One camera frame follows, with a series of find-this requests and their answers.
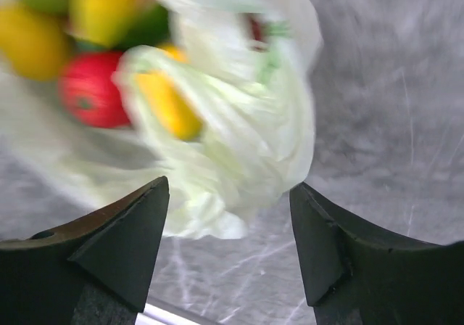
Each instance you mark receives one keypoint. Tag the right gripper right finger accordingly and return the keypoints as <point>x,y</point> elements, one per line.
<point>355,272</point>

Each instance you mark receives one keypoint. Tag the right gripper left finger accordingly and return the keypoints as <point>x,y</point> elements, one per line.
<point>96,269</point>

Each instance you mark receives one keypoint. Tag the green plastic bag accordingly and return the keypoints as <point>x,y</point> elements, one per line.
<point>246,77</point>

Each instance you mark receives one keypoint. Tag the red toy fruit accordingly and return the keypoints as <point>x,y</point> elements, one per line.
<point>88,92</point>

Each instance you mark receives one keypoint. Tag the yellow toy fruit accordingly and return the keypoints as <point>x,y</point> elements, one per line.
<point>33,43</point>

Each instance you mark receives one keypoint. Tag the green toy fruit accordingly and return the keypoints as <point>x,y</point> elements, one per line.
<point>149,27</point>

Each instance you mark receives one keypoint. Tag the yellow toy lemon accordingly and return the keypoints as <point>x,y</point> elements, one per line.
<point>173,112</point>

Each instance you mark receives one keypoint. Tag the yellow toy banana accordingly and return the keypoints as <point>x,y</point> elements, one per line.
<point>101,22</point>

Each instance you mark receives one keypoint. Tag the aluminium front rail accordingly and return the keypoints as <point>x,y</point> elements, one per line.
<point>153,314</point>

